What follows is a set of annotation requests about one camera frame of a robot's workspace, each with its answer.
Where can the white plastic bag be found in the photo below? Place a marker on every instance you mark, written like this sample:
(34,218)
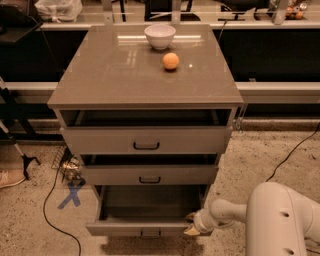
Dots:
(59,10)

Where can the white ceramic bowl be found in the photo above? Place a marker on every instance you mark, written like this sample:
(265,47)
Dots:
(160,36)

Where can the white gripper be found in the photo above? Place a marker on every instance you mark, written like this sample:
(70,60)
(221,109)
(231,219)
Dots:
(199,222)

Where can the shoe at left edge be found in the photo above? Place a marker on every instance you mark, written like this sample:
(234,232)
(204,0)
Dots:
(11,178)

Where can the fruit pile on shelf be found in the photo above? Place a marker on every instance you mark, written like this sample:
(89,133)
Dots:
(296,11)

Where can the blue tape cross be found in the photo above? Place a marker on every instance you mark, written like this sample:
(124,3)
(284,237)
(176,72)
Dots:
(74,188)

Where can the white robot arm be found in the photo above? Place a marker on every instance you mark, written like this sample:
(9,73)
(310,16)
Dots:
(278,220)

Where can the black tripod leg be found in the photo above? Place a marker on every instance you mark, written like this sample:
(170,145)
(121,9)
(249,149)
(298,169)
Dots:
(26,160)

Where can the shiny crumpled wrapper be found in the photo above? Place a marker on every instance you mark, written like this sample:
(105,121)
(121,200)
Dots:
(71,169)

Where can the grey drawer cabinet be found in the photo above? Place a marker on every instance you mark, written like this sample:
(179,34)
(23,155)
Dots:
(118,80)

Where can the orange ball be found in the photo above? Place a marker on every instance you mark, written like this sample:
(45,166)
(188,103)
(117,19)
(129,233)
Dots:
(170,61)

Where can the grey drawer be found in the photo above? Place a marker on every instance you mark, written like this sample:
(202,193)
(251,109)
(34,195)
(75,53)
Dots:
(116,141)
(148,211)
(149,174)

